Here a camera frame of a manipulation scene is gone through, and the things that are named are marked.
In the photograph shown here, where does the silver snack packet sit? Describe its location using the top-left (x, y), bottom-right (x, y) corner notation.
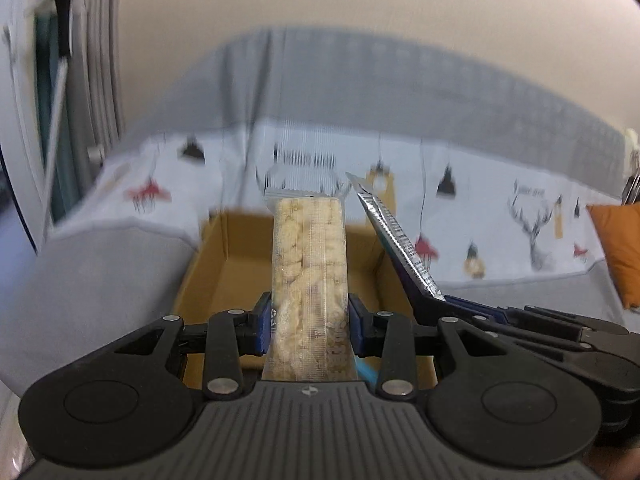
top-left (345, 171), bottom-right (447, 303)

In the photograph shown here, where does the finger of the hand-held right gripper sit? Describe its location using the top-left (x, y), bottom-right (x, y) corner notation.
top-left (500, 331), bottom-right (622, 377)
top-left (444, 295), bottom-right (632, 342)

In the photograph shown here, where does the brown cardboard box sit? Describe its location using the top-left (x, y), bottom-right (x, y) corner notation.
top-left (172, 210), bottom-right (442, 392)

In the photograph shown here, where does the orange pillow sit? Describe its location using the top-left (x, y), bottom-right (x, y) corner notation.
top-left (586, 203), bottom-right (640, 309)

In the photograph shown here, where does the clear rice cracker packet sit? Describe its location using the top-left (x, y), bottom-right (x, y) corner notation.
top-left (261, 162), bottom-right (358, 383)

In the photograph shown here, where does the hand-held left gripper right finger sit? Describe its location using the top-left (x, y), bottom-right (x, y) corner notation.
top-left (348, 294), bottom-right (526, 402)

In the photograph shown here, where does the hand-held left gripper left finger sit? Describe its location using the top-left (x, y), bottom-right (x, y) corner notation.
top-left (100, 291), bottom-right (274, 402)

